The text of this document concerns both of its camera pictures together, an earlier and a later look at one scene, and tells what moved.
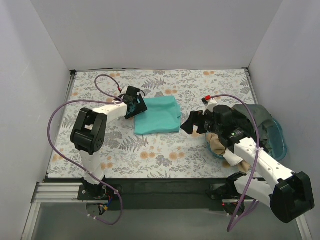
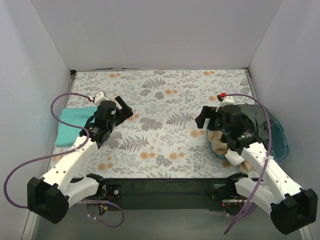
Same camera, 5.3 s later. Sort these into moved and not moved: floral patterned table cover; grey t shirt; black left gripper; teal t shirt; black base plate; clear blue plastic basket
Moved: black left gripper; teal t shirt
Not moved: grey t shirt; floral patterned table cover; clear blue plastic basket; black base plate
